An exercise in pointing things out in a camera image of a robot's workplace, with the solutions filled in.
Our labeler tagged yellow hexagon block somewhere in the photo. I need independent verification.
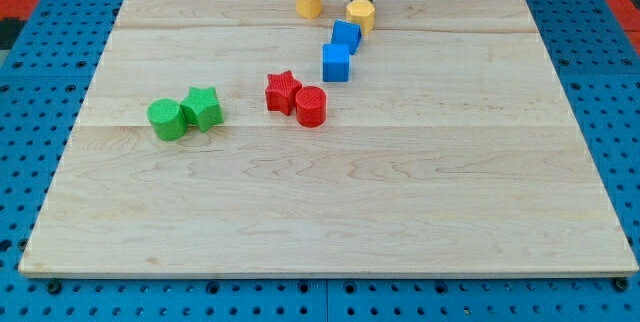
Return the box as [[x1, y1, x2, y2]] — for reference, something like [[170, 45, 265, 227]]
[[346, 0, 376, 35]]

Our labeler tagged red cylinder block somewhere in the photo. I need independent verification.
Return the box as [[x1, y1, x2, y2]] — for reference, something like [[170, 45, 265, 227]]
[[295, 86, 327, 127]]

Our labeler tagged red star block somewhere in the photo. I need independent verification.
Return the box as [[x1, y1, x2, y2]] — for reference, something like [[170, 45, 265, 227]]
[[265, 70, 302, 116]]

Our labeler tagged blue cube block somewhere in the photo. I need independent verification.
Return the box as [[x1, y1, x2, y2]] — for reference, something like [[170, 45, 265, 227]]
[[322, 43, 350, 82]]

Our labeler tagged light wooden board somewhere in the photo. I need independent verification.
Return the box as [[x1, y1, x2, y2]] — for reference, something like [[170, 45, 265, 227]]
[[19, 0, 638, 279]]

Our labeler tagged blue pentagon block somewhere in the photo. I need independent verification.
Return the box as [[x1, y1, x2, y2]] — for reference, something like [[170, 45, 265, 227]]
[[331, 20, 362, 55]]

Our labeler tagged green star block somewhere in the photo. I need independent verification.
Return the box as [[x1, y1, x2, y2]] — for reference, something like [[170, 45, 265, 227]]
[[180, 87, 224, 132]]

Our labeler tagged yellow heart block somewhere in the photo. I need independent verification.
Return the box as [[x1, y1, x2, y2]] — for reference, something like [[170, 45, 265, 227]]
[[295, 0, 322, 19]]

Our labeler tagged green cylinder block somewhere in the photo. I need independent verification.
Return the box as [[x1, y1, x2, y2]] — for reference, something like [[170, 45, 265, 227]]
[[147, 98, 187, 141]]

